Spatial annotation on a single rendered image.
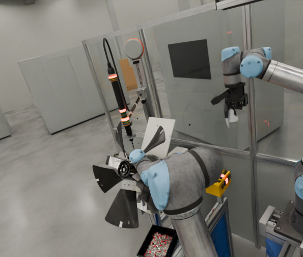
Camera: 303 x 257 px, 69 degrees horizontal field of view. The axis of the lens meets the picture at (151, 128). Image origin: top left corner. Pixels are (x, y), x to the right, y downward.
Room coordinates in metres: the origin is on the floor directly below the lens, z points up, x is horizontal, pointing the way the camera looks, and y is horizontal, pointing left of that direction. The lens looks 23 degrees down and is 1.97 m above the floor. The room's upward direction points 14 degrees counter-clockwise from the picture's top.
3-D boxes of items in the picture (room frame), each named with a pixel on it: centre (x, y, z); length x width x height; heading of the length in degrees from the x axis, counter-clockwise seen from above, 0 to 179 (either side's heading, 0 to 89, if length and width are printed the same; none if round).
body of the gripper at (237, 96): (0.97, -0.42, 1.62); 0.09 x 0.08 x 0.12; 43
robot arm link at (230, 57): (0.98, -0.41, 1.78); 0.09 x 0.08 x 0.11; 56
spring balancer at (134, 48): (1.90, -0.02, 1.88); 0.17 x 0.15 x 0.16; 43
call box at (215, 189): (1.13, -0.33, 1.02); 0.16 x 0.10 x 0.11; 133
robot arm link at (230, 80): (0.98, -0.41, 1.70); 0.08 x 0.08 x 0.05
